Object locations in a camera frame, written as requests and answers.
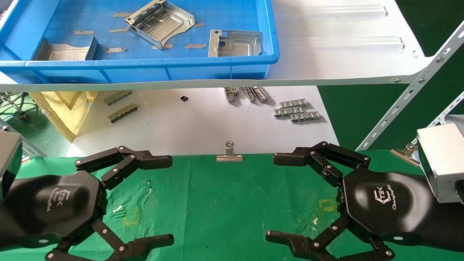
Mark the white lower board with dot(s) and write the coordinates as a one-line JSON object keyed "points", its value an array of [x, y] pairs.
{"points": [[203, 123]]}

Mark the dark metal rail strip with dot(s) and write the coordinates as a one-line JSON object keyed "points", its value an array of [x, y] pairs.
{"points": [[123, 112], [117, 98]]}

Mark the silver metal rail strip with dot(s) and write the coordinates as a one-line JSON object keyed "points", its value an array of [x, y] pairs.
{"points": [[261, 94], [249, 93], [231, 94], [288, 111], [293, 103], [305, 116]]}

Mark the white perforated rack upright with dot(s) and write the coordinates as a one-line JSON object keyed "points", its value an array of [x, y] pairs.
{"points": [[409, 94]]}

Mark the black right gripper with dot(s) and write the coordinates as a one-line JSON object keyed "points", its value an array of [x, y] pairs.
{"points": [[391, 206]]}

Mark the silver stamped metal bracket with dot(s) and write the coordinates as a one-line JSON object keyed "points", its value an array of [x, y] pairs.
{"points": [[235, 47], [65, 52], [159, 27]]}

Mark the yellow woven bag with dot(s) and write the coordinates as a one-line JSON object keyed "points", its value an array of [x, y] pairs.
{"points": [[69, 108]]}

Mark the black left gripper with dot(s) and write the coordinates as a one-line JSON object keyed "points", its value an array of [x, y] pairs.
{"points": [[54, 206]]}

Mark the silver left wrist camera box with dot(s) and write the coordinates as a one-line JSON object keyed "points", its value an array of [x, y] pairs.
{"points": [[9, 163]]}

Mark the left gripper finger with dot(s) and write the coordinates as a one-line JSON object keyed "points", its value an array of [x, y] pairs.
{"points": [[152, 161]]}

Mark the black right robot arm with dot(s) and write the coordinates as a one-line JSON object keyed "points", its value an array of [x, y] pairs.
{"points": [[455, 228]]}

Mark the small black clip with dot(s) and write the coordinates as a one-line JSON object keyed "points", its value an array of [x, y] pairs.
{"points": [[184, 98]]}

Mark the blue plastic tray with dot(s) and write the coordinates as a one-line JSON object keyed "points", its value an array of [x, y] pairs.
{"points": [[145, 72]]}

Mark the white background shelving rack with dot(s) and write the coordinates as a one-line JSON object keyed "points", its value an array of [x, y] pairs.
{"points": [[446, 112]]}

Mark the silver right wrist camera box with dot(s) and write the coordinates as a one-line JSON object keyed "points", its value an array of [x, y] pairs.
{"points": [[444, 163]]}

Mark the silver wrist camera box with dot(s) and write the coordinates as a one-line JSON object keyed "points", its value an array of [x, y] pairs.
{"points": [[9, 163], [444, 163]]}

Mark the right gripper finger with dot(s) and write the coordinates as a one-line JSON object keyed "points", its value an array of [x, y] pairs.
{"points": [[290, 158]]}

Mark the white metal shelf board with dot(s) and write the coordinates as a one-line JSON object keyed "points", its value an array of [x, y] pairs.
{"points": [[326, 61]]}

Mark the green table cloth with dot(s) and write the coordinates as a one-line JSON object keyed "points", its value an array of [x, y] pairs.
{"points": [[224, 203]]}

